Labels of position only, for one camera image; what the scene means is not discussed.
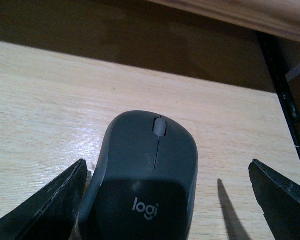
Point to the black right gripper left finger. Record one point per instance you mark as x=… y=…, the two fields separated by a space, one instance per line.
x=50 y=214

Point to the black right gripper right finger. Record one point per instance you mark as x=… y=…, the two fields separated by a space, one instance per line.
x=279 y=198

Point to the dark grey Logitech mouse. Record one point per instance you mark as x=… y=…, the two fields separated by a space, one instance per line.
x=144 y=184

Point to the wooden desk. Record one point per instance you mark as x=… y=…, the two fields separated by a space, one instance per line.
x=280 y=18

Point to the black tray slide rail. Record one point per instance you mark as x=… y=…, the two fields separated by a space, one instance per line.
x=278 y=69

